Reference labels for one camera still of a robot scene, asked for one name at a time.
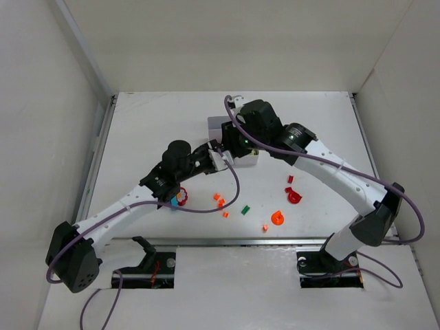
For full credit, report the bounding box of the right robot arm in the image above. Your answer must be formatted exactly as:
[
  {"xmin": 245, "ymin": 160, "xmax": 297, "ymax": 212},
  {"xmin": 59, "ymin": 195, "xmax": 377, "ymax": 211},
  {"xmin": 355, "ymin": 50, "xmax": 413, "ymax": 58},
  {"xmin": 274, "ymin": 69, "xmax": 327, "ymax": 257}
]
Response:
[{"xmin": 222, "ymin": 96, "xmax": 404, "ymax": 265}]

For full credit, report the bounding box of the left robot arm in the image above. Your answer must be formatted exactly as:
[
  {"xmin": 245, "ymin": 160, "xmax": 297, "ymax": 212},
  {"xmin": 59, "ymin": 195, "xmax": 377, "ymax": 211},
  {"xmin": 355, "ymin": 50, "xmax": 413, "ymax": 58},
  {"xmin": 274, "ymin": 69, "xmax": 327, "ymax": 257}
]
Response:
[{"xmin": 46, "ymin": 140, "xmax": 232, "ymax": 293}]

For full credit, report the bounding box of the left white divided container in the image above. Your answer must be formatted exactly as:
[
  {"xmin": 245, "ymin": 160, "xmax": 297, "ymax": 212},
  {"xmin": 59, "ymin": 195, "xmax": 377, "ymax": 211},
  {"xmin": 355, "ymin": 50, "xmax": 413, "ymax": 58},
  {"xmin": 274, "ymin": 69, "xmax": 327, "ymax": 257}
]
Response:
[{"xmin": 207, "ymin": 116, "xmax": 230, "ymax": 151}]

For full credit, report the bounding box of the white divided container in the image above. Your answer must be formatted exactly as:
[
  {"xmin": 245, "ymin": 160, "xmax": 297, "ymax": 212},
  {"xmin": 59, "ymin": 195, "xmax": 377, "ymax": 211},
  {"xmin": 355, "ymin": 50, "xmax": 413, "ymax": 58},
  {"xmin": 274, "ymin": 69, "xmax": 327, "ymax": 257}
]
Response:
[
  {"xmin": 207, "ymin": 116, "xmax": 230, "ymax": 151},
  {"xmin": 232, "ymin": 148, "xmax": 259, "ymax": 168}
]

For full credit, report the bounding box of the right white divided container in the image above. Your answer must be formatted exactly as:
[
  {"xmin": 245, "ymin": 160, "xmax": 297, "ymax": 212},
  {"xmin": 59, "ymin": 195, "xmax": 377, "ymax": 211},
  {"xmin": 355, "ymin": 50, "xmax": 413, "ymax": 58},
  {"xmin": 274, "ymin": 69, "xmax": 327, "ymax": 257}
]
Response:
[{"xmin": 232, "ymin": 148, "xmax": 259, "ymax": 168}]

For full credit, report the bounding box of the small orange lego pair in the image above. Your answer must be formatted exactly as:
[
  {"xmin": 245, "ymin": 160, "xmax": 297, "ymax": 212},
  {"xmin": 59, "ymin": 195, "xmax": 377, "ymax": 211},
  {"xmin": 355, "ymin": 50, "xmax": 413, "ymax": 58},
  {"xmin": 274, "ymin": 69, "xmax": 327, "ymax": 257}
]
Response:
[{"xmin": 213, "ymin": 193, "xmax": 226, "ymax": 203}]

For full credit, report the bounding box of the red flower lego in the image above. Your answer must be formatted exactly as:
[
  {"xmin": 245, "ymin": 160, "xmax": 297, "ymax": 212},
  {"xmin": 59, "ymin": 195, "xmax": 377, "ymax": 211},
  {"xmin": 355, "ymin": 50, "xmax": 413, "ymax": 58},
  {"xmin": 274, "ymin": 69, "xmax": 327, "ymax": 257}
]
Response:
[{"xmin": 175, "ymin": 187, "xmax": 188, "ymax": 206}]

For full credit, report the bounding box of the teal lego brick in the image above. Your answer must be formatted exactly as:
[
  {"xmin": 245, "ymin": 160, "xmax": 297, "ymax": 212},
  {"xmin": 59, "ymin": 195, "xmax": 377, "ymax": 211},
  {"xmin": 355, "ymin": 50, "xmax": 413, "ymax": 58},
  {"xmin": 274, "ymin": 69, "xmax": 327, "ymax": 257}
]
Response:
[{"xmin": 170, "ymin": 197, "xmax": 179, "ymax": 211}]

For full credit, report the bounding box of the small green lego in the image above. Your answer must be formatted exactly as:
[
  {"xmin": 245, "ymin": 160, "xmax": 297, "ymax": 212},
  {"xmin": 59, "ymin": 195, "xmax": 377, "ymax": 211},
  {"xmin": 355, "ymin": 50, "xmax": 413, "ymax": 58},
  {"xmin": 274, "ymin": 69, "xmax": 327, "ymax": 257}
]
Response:
[{"xmin": 241, "ymin": 206, "xmax": 250, "ymax": 215}]

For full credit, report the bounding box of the red round lego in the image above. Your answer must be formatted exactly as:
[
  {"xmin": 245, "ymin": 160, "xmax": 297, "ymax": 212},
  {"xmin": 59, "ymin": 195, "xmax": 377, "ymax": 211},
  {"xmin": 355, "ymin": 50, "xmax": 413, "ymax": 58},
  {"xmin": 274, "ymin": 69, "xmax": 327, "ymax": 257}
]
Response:
[{"xmin": 285, "ymin": 187, "xmax": 303, "ymax": 204}]

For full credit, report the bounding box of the orange round lego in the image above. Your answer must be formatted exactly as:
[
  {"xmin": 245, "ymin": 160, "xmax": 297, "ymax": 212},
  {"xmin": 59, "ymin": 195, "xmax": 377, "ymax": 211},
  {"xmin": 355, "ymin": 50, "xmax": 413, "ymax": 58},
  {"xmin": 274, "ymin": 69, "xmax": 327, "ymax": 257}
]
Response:
[{"xmin": 271, "ymin": 210, "xmax": 285, "ymax": 226}]

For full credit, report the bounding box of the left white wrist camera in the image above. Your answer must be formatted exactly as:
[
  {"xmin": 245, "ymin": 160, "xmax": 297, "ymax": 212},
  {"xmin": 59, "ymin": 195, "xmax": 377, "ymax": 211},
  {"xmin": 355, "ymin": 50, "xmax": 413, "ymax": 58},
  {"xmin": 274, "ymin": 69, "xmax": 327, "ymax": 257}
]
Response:
[{"xmin": 208, "ymin": 149, "xmax": 234, "ymax": 172}]

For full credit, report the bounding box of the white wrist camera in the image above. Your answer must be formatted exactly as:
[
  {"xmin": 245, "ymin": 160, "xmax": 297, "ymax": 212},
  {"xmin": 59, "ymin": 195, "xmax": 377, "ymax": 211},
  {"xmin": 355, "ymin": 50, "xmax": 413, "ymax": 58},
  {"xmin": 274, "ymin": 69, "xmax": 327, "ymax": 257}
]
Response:
[
  {"xmin": 228, "ymin": 96, "xmax": 245, "ymax": 111},
  {"xmin": 208, "ymin": 149, "xmax": 234, "ymax": 172}
]

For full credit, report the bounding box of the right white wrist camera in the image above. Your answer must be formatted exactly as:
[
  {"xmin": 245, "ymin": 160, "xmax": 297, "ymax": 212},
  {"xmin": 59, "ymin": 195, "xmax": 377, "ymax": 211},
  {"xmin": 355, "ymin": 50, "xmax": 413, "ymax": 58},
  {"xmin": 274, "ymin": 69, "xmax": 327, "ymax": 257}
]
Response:
[{"xmin": 228, "ymin": 96, "xmax": 245, "ymax": 111}]

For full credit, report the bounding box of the aluminium rail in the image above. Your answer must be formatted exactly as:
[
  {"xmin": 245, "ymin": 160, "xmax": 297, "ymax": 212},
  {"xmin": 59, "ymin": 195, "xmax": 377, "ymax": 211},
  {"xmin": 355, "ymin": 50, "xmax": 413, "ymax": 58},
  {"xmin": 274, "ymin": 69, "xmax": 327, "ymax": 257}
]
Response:
[{"xmin": 102, "ymin": 238, "xmax": 402, "ymax": 247}]

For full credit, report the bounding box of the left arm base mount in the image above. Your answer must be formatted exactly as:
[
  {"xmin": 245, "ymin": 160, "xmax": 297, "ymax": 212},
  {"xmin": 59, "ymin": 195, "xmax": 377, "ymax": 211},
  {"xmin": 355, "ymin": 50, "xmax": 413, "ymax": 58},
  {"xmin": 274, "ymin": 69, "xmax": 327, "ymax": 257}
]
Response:
[{"xmin": 120, "ymin": 236, "xmax": 176, "ymax": 289}]

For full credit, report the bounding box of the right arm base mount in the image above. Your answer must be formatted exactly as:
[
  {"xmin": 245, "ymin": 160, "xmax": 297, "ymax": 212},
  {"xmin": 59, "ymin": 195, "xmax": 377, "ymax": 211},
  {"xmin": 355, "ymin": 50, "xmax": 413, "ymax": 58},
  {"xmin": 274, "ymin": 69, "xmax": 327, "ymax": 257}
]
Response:
[{"xmin": 296, "ymin": 251, "xmax": 364, "ymax": 289}]

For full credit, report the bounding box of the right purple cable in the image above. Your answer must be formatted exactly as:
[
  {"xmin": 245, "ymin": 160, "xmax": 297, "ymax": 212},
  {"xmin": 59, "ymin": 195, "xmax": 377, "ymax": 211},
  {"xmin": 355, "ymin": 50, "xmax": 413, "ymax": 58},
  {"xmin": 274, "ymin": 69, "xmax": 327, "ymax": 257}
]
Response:
[{"xmin": 223, "ymin": 95, "xmax": 426, "ymax": 289}]

